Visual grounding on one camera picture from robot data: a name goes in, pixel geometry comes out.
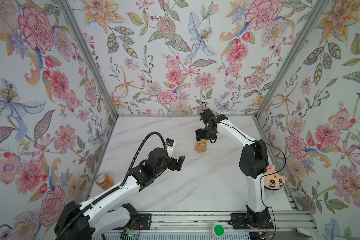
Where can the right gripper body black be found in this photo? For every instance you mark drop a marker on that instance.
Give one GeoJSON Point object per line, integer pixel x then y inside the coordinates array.
{"type": "Point", "coordinates": [204, 134]}

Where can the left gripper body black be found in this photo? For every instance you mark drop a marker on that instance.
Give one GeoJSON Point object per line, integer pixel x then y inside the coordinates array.
{"type": "Point", "coordinates": [170, 164]}

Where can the printed wood block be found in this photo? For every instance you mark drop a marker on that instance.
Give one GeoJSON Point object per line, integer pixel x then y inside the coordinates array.
{"type": "Point", "coordinates": [202, 144]}

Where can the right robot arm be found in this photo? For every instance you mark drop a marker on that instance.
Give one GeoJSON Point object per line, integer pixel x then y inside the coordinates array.
{"type": "Point", "coordinates": [253, 163]}

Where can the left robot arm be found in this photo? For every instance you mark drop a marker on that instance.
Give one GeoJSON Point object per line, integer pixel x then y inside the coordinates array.
{"type": "Point", "coordinates": [109, 210]}

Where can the orange soda can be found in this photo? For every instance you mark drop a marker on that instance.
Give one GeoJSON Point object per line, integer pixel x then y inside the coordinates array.
{"type": "Point", "coordinates": [104, 181]}

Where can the green round button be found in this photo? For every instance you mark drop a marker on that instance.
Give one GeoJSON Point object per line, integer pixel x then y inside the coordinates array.
{"type": "Point", "coordinates": [217, 231]}

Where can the pink plush toy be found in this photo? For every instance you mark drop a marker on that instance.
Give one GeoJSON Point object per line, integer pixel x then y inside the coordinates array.
{"type": "Point", "coordinates": [273, 181]}

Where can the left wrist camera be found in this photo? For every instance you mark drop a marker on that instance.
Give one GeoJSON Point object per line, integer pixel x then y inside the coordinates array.
{"type": "Point", "coordinates": [170, 144]}

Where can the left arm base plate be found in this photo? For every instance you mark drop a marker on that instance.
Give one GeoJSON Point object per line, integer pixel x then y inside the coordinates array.
{"type": "Point", "coordinates": [141, 222]}

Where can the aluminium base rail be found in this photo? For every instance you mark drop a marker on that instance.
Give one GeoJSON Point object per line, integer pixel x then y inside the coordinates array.
{"type": "Point", "coordinates": [284, 221]}

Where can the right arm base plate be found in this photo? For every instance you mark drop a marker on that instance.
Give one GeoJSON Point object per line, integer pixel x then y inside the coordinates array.
{"type": "Point", "coordinates": [239, 221]}

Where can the white device on rail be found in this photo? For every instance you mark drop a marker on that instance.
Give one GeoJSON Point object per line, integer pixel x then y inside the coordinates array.
{"type": "Point", "coordinates": [303, 232]}

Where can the right corner aluminium post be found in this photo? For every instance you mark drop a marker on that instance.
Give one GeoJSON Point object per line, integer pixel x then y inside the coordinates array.
{"type": "Point", "coordinates": [292, 54]}

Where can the corner aluminium post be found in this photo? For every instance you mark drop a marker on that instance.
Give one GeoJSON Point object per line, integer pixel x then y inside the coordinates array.
{"type": "Point", "coordinates": [73, 24]}
{"type": "Point", "coordinates": [292, 54]}

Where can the left corner aluminium post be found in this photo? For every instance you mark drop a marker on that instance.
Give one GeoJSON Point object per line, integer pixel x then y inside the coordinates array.
{"type": "Point", "coordinates": [73, 24]}

